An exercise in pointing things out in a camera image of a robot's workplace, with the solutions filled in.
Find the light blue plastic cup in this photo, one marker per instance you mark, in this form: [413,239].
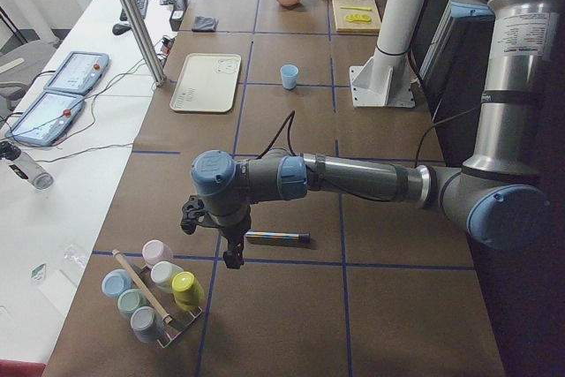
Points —
[289,76]

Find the yellow-green plastic cup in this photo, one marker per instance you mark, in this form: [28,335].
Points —
[187,291]

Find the lower teach pendant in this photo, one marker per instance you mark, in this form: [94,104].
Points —
[46,119]

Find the yellow plastic knife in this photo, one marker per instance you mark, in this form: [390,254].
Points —
[356,8]

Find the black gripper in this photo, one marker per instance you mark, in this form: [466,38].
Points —
[231,230]

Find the blue cup on rack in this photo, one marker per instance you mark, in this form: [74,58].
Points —
[115,283]

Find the mint cup on rack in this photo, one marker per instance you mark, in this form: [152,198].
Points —
[130,301]

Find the pink cup on rack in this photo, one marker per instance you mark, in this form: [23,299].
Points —
[154,251]

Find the aluminium frame post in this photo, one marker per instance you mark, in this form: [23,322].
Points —
[143,40]

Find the white wire cup rack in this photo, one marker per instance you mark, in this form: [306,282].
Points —
[176,321]

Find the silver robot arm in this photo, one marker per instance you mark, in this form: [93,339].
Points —
[390,165]

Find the upper teach pendant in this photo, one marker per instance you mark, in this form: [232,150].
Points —
[79,73]

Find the lemon slices row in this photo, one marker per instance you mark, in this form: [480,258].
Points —
[358,18]

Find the cream bear tray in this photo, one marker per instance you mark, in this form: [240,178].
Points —
[207,83]

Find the grey folded cloth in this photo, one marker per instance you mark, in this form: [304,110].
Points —
[204,24]

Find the grey cup on rack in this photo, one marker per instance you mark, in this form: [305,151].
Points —
[147,324]

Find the pale green cup on rack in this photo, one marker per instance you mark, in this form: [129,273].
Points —
[162,274]

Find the wooden cutting board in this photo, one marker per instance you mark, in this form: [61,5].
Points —
[342,26]

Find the steel muddler black tip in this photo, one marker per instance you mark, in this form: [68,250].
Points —
[278,237]

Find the clear water bottle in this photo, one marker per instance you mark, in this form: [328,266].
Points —
[25,167]

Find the teach pendant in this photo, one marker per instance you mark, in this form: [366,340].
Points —
[46,119]
[79,73]

